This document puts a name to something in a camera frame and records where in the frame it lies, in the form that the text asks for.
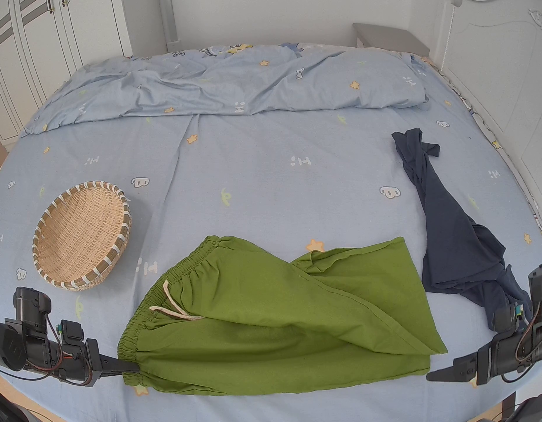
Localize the grey bedside table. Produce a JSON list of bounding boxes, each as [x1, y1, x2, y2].
[[352, 22, 431, 57]]

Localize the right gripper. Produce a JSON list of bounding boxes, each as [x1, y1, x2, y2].
[[426, 333, 536, 387]]

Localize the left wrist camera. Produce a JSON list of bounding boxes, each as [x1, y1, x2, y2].
[[59, 320, 85, 347]]

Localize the dark blue garment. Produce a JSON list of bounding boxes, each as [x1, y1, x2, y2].
[[391, 128, 535, 331]]

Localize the green shorts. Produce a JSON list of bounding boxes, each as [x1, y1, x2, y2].
[[117, 235, 448, 397]]

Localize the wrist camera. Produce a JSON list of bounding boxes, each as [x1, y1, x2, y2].
[[59, 320, 85, 347], [493, 304, 525, 335]]

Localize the white wardrobe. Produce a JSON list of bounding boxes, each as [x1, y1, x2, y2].
[[0, 0, 134, 147]]

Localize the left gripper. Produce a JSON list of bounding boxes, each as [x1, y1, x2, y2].
[[27, 336, 101, 388]]

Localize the round woven basket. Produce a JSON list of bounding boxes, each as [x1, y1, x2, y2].
[[32, 181, 132, 292]]

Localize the pale blue quilt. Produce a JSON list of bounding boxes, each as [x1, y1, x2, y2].
[[20, 42, 430, 138]]

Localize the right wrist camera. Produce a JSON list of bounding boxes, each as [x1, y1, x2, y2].
[[493, 304, 525, 335]]

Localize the bed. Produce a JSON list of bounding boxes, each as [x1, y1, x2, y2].
[[0, 0, 542, 422]]

